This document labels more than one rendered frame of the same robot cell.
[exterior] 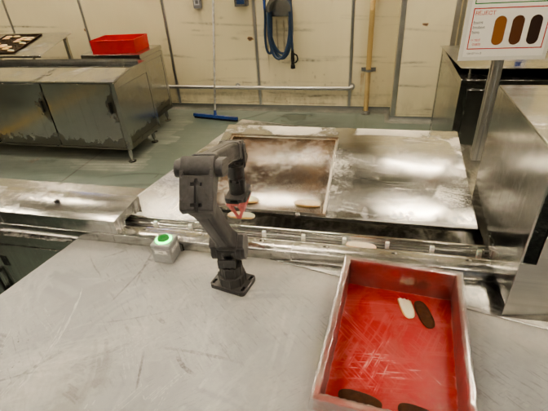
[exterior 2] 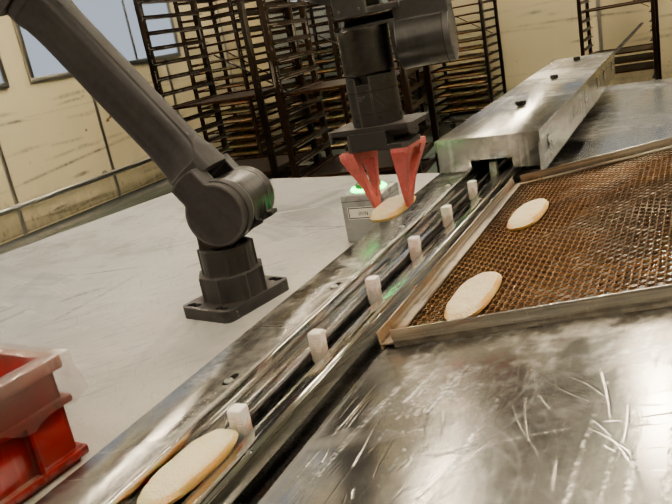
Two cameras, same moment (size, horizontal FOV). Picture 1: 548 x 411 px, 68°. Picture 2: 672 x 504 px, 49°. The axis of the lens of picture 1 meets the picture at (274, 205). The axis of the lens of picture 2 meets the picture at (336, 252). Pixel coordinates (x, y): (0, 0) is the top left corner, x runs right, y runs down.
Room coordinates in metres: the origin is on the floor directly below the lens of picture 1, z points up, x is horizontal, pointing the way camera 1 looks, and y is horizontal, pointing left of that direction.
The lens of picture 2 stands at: (1.29, -0.72, 1.13)
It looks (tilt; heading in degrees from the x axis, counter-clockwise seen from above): 16 degrees down; 103
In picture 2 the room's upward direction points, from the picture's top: 11 degrees counter-clockwise
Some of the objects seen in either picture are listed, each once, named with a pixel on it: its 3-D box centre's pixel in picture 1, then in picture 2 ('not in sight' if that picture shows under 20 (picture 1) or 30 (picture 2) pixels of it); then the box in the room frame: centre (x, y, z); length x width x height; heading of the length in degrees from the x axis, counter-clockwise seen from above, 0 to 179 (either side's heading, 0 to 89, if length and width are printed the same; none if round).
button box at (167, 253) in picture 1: (166, 251); (376, 222); (1.11, 0.38, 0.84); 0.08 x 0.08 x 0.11; 75
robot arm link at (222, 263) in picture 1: (228, 249); (234, 213); (0.97, 0.15, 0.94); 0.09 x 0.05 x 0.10; 173
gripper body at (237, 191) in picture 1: (237, 186); (375, 105); (1.17, 0.12, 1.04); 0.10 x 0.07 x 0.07; 165
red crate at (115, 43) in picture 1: (120, 43); not in sight; (4.71, 1.55, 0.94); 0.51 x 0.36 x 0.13; 79
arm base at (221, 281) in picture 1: (232, 273); (231, 273); (0.95, 0.14, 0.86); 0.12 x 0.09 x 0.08; 63
